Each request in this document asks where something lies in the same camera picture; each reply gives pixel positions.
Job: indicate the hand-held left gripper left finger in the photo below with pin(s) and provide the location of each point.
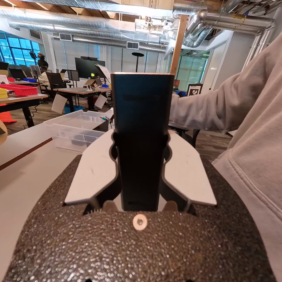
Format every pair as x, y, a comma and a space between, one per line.
92, 171

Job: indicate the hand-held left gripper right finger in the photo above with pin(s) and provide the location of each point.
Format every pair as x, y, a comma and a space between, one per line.
187, 176

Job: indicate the clear plastic bin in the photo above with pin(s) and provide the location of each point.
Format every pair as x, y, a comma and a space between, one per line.
72, 123

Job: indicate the black usb hub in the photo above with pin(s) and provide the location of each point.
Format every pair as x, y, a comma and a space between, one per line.
141, 132

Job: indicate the person's right forearm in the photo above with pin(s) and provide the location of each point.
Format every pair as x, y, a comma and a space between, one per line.
204, 105

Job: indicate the small blue bins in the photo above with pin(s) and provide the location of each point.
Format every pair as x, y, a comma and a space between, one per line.
181, 94

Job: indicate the black floor lamp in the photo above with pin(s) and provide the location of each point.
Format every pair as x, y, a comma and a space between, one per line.
137, 59

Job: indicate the blue bins under desk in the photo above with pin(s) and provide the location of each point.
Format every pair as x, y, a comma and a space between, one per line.
73, 109

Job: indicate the person's beige sweatshirt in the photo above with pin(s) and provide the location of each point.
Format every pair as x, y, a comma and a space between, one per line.
260, 165

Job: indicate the silver pipe cluster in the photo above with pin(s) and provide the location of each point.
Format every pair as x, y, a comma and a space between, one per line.
220, 19

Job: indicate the wood edged desk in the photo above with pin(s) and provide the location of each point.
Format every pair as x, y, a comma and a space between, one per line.
77, 90
22, 99

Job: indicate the black office chair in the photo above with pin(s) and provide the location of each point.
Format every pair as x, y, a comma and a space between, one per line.
55, 80

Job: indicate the red plastic bin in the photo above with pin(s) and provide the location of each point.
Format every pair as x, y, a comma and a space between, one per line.
19, 89

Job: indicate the yellow plastic bin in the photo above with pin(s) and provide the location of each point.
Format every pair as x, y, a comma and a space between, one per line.
3, 93

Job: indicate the black computer monitor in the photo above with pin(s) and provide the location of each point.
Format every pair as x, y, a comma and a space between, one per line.
16, 73

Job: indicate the wooden post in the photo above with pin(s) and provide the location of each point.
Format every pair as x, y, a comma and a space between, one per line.
179, 44

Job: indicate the large black wall screen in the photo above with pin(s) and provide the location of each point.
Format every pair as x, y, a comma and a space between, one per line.
88, 68

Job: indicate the silver air duct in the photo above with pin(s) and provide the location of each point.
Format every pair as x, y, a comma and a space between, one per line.
77, 24

